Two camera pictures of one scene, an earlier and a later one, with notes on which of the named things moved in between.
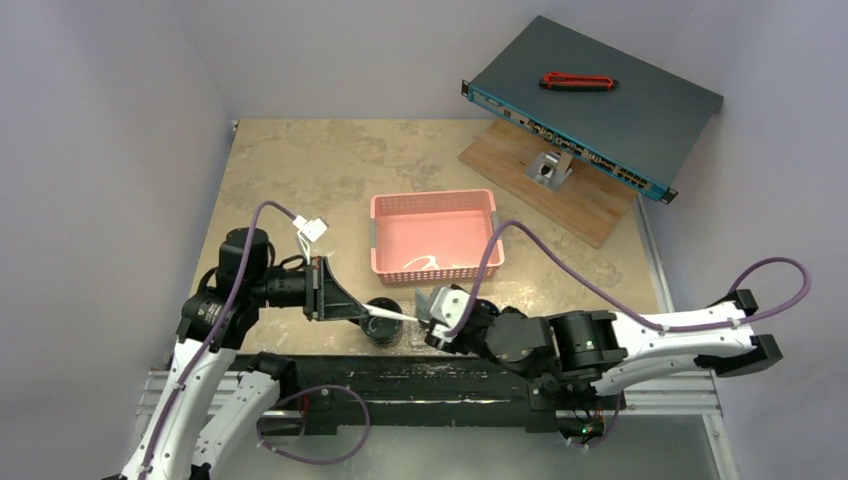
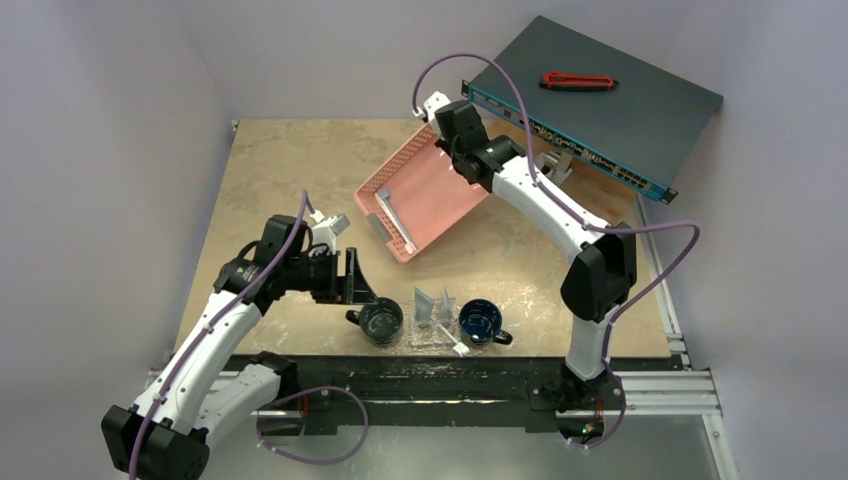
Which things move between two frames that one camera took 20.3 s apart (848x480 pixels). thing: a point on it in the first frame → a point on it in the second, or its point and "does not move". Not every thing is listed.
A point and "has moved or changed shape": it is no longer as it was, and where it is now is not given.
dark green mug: [379, 329] does not move
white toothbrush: [388, 314] has moved or changed shape
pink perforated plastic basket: [433, 236] → [426, 189]
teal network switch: [646, 130] does not move
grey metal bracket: [550, 169] does not move
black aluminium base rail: [420, 396] does not move
